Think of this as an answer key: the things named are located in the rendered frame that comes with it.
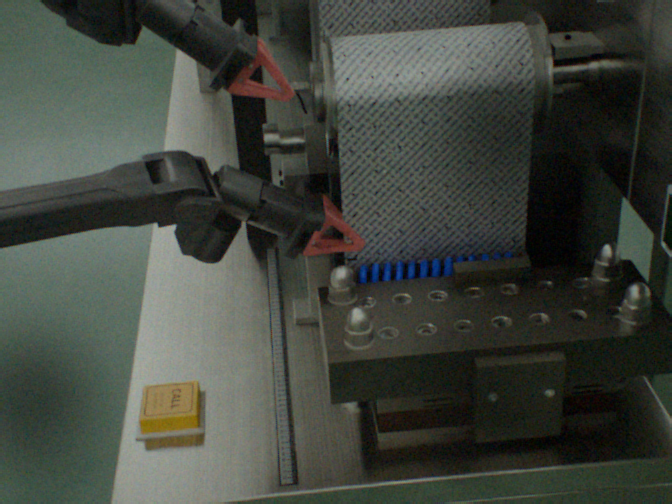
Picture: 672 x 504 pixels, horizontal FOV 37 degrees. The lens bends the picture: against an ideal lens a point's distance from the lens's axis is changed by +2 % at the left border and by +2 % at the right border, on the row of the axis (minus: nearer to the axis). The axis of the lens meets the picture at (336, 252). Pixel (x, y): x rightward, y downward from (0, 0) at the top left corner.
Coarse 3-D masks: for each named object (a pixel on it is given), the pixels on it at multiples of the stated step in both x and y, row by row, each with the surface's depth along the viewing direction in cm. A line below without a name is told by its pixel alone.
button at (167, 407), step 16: (160, 384) 125; (176, 384) 125; (192, 384) 125; (144, 400) 122; (160, 400) 122; (176, 400) 122; (192, 400) 122; (144, 416) 120; (160, 416) 120; (176, 416) 120; (192, 416) 120; (144, 432) 120
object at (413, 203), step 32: (352, 160) 119; (384, 160) 119; (416, 160) 120; (448, 160) 120; (480, 160) 121; (512, 160) 121; (352, 192) 121; (384, 192) 122; (416, 192) 122; (448, 192) 122; (480, 192) 123; (512, 192) 123; (352, 224) 123; (384, 224) 124; (416, 224) 124; (448, 224) 125; (480, 224) 125; (512, 224) 126; (352, 256) 126; (384, 256) 126; (416, 256) 127; (448, 256) 127; (480, 256) 128
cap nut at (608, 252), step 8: (600, 248) 121; (608, 248) 120; (616, 248) 120; (600, 256) 121; (608, 256) 120; (616, 256) 120; (600, 264) 121; (608, 264) 120; (616, 264) 120; (592, 272) 123; (600, 272) 121; (608, 272) 121; (616, 272) 121; (600, 280) 121; (608, 280) 121; (616, 280) 121
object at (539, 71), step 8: (528, 32) 118; (536, 32) 118; (536, 40) 117; (320, 48) 120; (536, 48) 117; (320, 56) 122; (536, 56) 117; (328, 64) 116; (536, 64) 117; (328, 72) 115; (536, 72) 117; (544, 72) 117; (328, 80) 115; (536, 80) 117; (544, 80) 117; (328, 88) 115; (536, 88) 117; (544, 88) 117; (328, 96) 115; (536, 96) 118; (328, 104) 116; (536, 104) 119; (328, 112) 117; (536, 112) 120; (328, 120) 118; (328, 128) 119; (328, 136) 121
